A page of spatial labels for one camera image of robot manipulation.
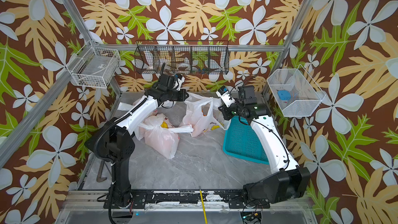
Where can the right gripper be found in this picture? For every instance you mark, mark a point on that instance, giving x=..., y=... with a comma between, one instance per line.
x=225, y=110

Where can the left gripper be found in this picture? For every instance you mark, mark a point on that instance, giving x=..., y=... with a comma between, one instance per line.
x=182, y=97

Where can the teal plastic basket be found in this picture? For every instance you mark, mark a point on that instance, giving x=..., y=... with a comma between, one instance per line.
x=240, y=141

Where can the printed white plastic bag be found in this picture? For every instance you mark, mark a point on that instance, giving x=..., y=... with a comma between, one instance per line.
x=129, y=100

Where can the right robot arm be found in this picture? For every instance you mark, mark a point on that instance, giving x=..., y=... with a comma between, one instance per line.
x=287, y=180

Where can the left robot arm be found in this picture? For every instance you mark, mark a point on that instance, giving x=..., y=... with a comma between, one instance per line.
x=113, y=142

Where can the blue object in basket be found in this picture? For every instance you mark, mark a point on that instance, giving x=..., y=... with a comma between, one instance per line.
x=284, y=95

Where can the yellow stick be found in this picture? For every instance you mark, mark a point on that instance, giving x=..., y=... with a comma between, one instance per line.
x=203, y=206

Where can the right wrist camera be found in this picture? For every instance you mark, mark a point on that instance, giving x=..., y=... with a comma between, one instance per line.
x=225, y=96

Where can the black wire basket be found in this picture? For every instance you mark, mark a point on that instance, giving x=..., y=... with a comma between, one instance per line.
x=182, y=57

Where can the white wire basket right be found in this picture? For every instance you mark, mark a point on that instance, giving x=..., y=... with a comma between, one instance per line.
x=306, y=94

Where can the white wire basket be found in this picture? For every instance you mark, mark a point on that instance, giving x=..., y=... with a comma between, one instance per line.
x=306, y=94
x=94, y=66

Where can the white wire basket left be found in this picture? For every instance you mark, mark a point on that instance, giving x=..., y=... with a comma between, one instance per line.
x=94, y=66

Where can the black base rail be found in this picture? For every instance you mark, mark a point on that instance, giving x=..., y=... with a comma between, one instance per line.
x=144, y=199

